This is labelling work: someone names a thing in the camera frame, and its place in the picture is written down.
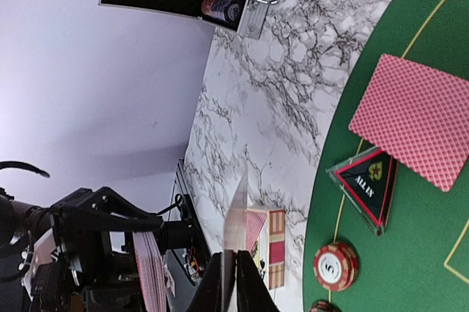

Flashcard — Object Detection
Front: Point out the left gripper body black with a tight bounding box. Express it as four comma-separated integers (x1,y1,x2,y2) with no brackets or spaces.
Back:
30,187,163,311

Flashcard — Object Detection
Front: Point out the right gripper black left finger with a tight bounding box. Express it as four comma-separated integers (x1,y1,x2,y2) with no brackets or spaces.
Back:
186,253,222,312

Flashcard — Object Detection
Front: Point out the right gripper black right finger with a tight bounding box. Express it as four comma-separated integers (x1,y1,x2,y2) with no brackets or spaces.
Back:
236,250,279,312

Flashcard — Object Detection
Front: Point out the dealt red card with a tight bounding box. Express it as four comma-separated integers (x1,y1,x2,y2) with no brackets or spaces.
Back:
349,54,468,192
221,170,248,311

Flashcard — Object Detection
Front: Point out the red playing card deck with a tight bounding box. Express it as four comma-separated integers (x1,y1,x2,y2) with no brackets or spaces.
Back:
133,232,167,312

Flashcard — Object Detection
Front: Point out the dark chip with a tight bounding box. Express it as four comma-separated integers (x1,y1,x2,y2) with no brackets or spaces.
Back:
309,300,341,312

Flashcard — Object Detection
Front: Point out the single orange poker chip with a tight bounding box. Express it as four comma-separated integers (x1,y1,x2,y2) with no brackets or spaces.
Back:
313,242,360,291

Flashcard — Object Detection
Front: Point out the triangular all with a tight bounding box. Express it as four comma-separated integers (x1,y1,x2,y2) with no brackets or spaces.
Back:
327,146,398,236

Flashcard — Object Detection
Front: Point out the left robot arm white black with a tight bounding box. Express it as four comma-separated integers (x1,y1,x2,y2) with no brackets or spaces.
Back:
1,187,163,311

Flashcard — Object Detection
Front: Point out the playing card box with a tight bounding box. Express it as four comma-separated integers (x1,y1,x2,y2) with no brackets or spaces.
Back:
246,208,286,290

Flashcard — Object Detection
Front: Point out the round green poker mat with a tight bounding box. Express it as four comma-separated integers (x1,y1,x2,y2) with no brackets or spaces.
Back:
303,0,468,311

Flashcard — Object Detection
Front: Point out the purple chip stack in case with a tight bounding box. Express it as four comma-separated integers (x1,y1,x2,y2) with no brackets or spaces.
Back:
201,0,240,23

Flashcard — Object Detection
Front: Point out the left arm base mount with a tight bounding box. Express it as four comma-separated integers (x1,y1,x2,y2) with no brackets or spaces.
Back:
163,159,211,286

